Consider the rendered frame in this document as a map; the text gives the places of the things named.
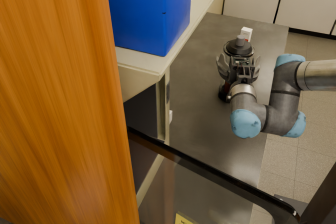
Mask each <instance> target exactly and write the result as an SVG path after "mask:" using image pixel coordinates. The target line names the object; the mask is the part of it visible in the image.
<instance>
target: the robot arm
mask: <svg viewBox="0 0 336 224"><path fill-rule="evenodd" d="M216 65H217V68H218V72H219V75H220V76H221V77H222V78H223V79H224V80H225V81H226V82H227V83H228V84H230V89H229V92H228V94H227V96H226V102H227V103H230V122H231V129H232V131H233V133H234V134H235V135H236V136H238V137H240V138H243V139H246V138H253V137H255V136H257V135H258V134H259V132H262V133H267V134H272V135H278V136H280V137H289V138H298V137H300V136H301V135H302V134H303V132H304V130H305V127H306V116H305V114H304V113H303V112H301V111H299V110H298V106H299V100H300V93H301V91H329V92H336V59H332V60H317V61H306V59H305V58H304V57H303V56H301V55H298V54H288V53H287V54H281V55H279V56H278V57H277V59H276V64H275V68H274V70H273V72H274V74H273V80H272V86H271V92H270V98H269V104H268V105H264V104H263V105H262V104H257V97H256V91H255V89H254V86H253V84H252V83H253V82H254V81H256V80H257V78H258V75H259V70H260V65H261V62H260V55H259V56H258V57H257V59H256V61H255V60H254V57H253V58H252V62H251V58H250V57H236V56H233V57H232V56H231V59H230V67H229V65H228V64H227V63H226V60H225V55H224V54H223V53H221V54H220V57H218V56H217V57H216Z"/></svg>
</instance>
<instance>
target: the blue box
mask: <svg viewBox="0 0 336 224"><path fill-rule="evenodd" d="M108 2H109V9H110V16H111V23H112V31H113V38H114V45H115V46H118V47H122V48H127V49H131V50H136V51H140V52H144V53H149V54H153V55H157V56H162V57H165V56H166V55H167V54H168V52H169V51H170V50H171V48H172V47H173V46H174V44H175V43H176V42H177V40H178V39H179V37H180V36H181V35H182V33H183V32H184V31H185V29H186V28H187V27H188V25H189V24H190V13H191V0H108Z"/></svg>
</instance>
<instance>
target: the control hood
mask: <svg viewBox="0 0 336 224"><path fill-rule="evenodd" d="M214 1H215V0H192V1H191V4H190V23H189V25H188V26H187V28H186V29H185V30H184V32H183V33H182V35H181V36H180V37H179V39H178V40H177V41H176V43H175V44H174V45H173V47H172V48H171V50H170V51H169V52H168V54H167V55H166V56H159V55H155V54H150V53H146V52H142V51H137V50H133V49H129V48H124V47H120V46H115V52H116V59H117V66H118V73H119V80H120V87H121V94H122V102H123V103H124V102H126V101H127V100H129V99H131V98H132V97H134V96H136V95H137V94H139V93H140V92H142V91H144V90H145V89H147V88H149V87H150V86H152V85H153V84H155V83H157V82H158V81H160V80H161V78H162V77H163V75H164V74H165V73H166V71H167V70H168V68H169V67H170V65H171V64H172V62H173V61H174V59H175V58H176V57H177V55H178V54H179V52H180V51H181V49H182V48H183V46H184V45H185V43H186V42H187V40H188V39H189V38H190V36H191V35H192V33H193V32H194V30H195V29H196V27H197V26H198V24H199V23H200V22H201V20H202V19H203V17H204V16H205V14H206V13H207V11H208V10H209V8H210V7H211V5H212V4H213V3H214Z"/></svg>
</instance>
